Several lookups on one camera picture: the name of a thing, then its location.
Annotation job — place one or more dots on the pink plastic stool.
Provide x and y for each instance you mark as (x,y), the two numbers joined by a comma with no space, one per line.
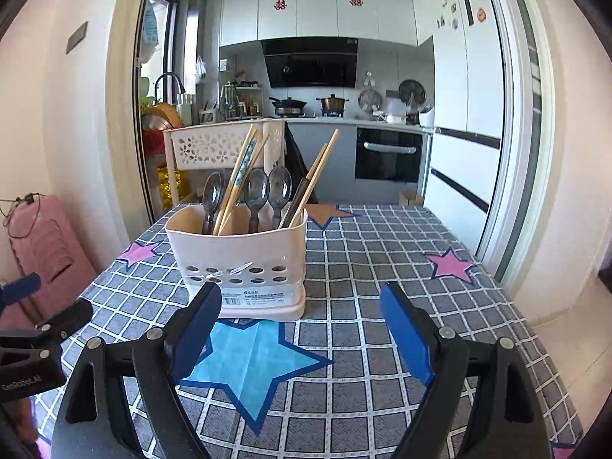
(44,243)

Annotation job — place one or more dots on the white rice cooker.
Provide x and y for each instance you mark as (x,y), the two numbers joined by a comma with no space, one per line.
(427,118)

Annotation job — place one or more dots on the black kitchen faucet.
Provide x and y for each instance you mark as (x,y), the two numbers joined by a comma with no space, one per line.
(168,87)

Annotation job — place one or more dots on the black built-in oven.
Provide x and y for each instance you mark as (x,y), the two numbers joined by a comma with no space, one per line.
(388,155)

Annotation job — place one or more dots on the beige flower-cutout storage cart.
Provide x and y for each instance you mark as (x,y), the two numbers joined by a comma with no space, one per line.
(215,146)

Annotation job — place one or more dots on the plain wooden chopstick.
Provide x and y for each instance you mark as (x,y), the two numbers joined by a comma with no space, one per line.
(321,167)

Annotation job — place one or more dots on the bronze stock pot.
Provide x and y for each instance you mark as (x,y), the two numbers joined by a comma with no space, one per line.
(332,105)

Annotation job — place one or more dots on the black range hood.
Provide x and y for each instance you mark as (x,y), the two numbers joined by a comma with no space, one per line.
(313,61)

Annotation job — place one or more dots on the red dish basin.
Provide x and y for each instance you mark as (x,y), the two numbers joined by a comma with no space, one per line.
(153,142)

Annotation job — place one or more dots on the black wok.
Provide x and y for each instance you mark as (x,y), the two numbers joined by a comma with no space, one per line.
(288,107)

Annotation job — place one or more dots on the grey checked star tablecloth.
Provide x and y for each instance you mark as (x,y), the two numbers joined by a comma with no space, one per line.
(359,406)

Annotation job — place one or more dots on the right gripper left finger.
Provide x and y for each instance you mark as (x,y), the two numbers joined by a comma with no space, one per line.
(188,329)

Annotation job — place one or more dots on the white refrigerator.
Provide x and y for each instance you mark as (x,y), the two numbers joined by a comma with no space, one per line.
(468,117)

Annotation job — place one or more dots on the white upper cabinets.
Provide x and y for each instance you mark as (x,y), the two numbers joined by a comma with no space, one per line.
(401,21)

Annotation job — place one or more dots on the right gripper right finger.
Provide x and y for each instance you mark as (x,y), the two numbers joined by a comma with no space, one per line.
(424,347)

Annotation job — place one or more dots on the blue patterned wooden chopstick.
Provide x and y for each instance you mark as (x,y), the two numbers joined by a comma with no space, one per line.
(238,169)

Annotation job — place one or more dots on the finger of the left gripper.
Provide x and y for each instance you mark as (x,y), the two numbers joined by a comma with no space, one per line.
(66,323)
(13,292)

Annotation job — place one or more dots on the beige plastic utensil holder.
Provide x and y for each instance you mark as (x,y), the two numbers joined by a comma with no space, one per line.
(261,275)

